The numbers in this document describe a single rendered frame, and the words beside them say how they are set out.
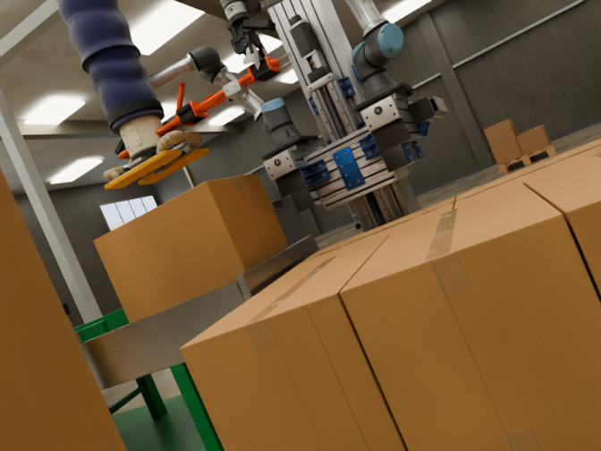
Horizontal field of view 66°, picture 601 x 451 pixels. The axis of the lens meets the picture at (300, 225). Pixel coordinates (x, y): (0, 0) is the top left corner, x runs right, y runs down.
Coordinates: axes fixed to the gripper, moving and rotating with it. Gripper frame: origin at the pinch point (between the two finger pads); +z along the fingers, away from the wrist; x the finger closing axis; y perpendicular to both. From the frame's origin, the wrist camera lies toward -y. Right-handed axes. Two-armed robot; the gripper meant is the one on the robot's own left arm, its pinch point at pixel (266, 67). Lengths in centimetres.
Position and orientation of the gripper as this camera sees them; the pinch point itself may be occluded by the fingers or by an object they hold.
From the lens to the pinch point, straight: 174.9
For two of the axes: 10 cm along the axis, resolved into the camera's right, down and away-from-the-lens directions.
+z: 3.9, 9.2, 0.1
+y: -8.3, 3.5, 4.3
